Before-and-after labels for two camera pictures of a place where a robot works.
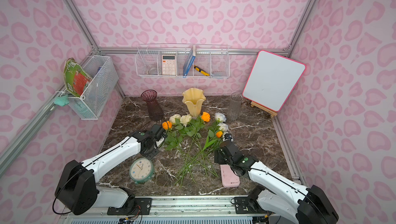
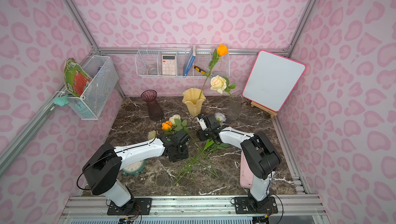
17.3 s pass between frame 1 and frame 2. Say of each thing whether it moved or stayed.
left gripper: moved
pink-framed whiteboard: stayed
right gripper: moved
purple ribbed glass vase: stayed
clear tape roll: stayed
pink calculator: stayed
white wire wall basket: stayed
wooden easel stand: stayed
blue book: stayed
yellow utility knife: stayed
